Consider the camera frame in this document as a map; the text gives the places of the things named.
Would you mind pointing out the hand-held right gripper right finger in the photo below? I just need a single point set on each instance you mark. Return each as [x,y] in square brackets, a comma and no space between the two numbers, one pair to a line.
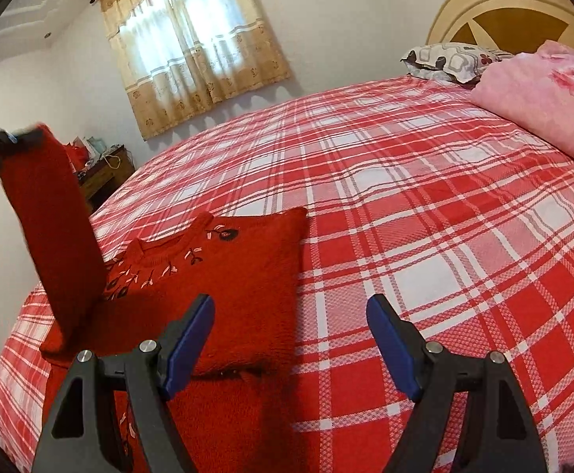
[390,345]

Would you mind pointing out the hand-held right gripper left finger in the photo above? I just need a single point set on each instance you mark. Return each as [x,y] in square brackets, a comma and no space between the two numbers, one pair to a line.
[188,350]

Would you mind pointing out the red knitted sweater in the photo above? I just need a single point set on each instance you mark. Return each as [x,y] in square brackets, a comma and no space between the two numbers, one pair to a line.
[247,276]

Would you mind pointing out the red gift bag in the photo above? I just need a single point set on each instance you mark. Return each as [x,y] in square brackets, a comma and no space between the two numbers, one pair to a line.
[76,155]

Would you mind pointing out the teal box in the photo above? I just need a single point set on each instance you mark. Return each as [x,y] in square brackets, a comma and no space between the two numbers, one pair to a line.
[94,147]

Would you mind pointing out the brown wooden desk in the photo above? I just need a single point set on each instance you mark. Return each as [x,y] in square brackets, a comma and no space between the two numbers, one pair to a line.
[107,177]

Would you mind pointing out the red plaid bed sheet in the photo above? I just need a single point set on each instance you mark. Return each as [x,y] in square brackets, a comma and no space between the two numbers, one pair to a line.
[415,207]

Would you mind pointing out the beige patterned curtain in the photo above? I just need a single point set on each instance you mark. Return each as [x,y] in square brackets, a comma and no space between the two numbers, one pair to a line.
[188,49]

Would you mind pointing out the grey patterned pillow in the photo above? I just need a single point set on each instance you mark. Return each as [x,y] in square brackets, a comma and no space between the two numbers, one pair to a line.
[444,61]

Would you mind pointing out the pink floral pillow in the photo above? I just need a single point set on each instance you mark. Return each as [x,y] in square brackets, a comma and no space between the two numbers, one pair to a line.
[548,93]

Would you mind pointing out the beige wooden headboard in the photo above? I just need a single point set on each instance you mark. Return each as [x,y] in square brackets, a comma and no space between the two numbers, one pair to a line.
[494,5]

